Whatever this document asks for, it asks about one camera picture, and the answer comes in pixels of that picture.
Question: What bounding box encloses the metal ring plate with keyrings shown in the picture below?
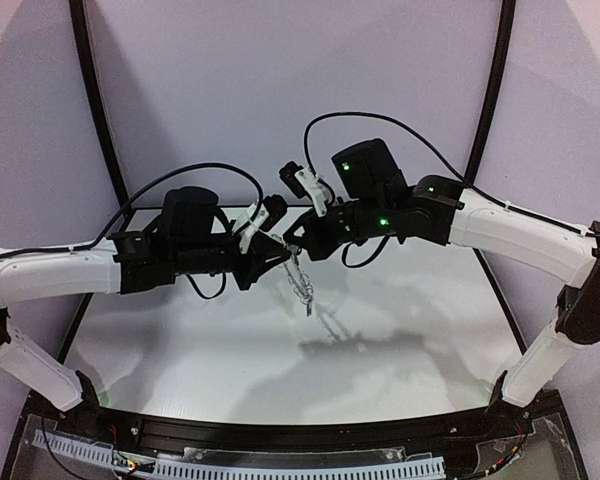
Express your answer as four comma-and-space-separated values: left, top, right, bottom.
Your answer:
271, 234, 314, 308

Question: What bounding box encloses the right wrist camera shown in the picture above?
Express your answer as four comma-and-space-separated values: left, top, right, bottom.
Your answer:
279, 161, 308, 199

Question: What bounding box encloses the left black frame post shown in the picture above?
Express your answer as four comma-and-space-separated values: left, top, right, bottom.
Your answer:
68, 0, 129, 207

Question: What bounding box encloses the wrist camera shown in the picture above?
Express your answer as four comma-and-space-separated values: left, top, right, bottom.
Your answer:
279, 161, 308, 199
260, 194, 288, 231

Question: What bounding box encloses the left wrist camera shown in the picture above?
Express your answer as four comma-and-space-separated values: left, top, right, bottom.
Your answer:
260, 194, 288, 231

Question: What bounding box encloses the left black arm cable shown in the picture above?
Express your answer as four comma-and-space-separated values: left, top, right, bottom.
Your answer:
0, 161, 265, 259

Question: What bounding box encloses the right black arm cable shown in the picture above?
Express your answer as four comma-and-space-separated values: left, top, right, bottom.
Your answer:
303, 111, 600, 236

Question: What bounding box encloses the key with black tag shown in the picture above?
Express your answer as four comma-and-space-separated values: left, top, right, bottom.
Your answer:
286, 243, 302, 257

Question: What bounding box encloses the black frame post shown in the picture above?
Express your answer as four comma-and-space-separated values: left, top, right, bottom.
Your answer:
68, 0, 129, 207
464, 0, 517, 183

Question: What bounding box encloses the black front frame rail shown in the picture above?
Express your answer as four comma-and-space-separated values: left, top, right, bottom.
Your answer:
103, 408, 496, 453

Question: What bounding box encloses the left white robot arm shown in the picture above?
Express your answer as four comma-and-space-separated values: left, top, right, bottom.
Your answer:
0, 187, 290, 412

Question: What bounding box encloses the white slotted cable duct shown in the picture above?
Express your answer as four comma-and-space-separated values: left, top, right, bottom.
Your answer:
24, 428, 446, 480

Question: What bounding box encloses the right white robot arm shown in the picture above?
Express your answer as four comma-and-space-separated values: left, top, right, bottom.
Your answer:
279, 139, 600, 408

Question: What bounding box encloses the right black frame post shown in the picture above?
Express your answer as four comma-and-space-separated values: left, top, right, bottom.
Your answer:
464, 0, 517, 183

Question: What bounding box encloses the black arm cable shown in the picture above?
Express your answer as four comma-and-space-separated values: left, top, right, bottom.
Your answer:
303, 111, 600, 236
0, 161, 265, 259

